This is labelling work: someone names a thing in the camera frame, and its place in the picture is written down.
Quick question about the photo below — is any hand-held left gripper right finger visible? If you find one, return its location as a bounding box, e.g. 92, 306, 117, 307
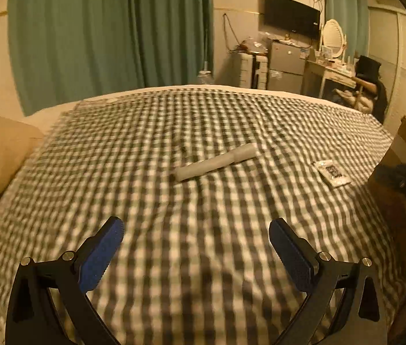
268, 217, 386, 345

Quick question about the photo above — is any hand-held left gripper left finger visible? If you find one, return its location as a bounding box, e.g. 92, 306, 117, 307
5, 216, 124, 345

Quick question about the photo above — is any white cylindrical roller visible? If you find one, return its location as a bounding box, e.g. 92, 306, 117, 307
173, 143, 258, 183

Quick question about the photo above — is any white printed sachet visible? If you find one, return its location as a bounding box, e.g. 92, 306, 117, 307
312, 160, 351, 188

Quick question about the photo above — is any grey checked blanket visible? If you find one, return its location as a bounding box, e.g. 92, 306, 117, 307
0, 90, 405, 345

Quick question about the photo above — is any black chair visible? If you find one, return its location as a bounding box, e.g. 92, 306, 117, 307
354, 55, 387, 116

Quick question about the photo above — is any white dressing table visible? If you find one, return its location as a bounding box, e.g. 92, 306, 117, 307
303, 57, 360, 100

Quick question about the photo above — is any oval vanity mirror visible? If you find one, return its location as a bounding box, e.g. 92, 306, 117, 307
320, 19, 347, 60

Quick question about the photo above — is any grey fridge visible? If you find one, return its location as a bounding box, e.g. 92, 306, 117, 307
267, 39, 308, 96

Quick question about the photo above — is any white bed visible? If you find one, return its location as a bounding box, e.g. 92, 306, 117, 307
20, 84, 386, 123

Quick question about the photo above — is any narrow green curtain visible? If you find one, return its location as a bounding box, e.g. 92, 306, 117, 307
323, 0, 369, 62

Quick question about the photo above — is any white drawer cabinet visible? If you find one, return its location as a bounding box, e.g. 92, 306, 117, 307
237, 52, 255, 89

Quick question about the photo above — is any clear water bottle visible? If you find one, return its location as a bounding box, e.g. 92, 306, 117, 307
196, 61, 214, 87

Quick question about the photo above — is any black television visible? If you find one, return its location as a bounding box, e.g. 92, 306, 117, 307
264, 0, 321, 40

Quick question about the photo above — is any wide green curtain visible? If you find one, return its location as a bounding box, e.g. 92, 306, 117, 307
7, 0, 213, 117

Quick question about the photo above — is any wall cable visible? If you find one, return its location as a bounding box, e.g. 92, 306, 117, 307
222, 12, 238, 49

